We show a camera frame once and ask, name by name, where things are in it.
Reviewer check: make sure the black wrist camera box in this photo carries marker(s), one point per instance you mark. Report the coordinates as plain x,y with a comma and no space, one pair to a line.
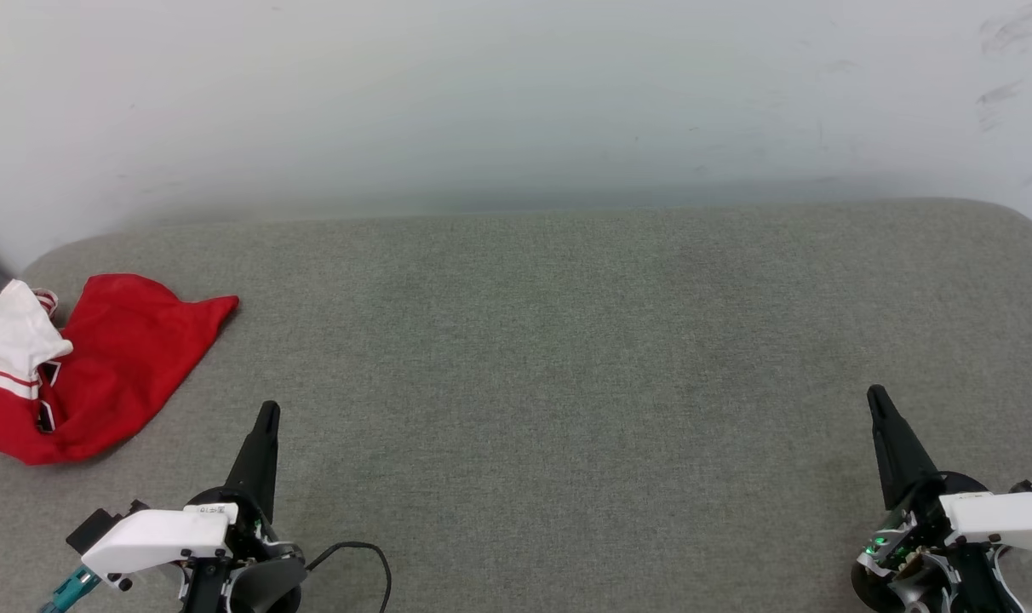
90,532

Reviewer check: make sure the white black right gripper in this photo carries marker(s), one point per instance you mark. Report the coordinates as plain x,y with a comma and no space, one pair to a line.
993,519

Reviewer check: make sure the red and white jersey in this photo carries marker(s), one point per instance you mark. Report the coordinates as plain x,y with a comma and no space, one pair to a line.
116,358

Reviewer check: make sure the grey fabric table cover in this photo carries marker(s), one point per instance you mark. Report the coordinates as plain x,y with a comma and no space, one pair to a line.
567,383

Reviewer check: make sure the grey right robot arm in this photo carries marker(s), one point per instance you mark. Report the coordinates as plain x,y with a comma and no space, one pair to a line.
976,589

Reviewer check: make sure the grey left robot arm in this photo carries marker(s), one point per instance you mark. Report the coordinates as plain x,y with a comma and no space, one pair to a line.
265,586

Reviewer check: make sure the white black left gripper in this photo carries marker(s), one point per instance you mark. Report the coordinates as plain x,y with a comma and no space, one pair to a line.
163,536

